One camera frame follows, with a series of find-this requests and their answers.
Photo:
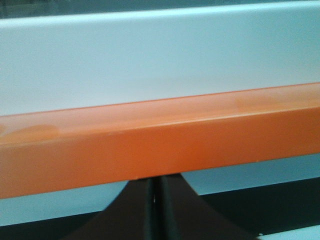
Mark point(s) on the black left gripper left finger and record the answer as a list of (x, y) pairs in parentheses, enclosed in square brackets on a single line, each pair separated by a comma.
[(128, 217)]

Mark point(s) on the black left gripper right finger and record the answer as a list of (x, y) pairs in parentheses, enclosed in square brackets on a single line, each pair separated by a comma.
[(181, 214)]

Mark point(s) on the orange sash handle bar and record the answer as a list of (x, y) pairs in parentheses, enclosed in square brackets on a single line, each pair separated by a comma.
[(65, 149)]

